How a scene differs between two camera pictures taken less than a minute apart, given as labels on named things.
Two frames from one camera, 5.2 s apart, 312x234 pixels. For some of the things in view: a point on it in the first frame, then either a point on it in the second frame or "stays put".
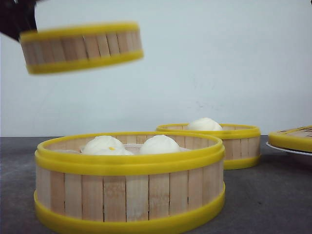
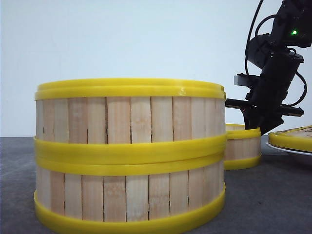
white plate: [288, 151] stays put
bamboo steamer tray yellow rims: [241, 143] stays put
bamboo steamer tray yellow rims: [75, 47] to [120, 121]
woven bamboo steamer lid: [297, 138] stays put
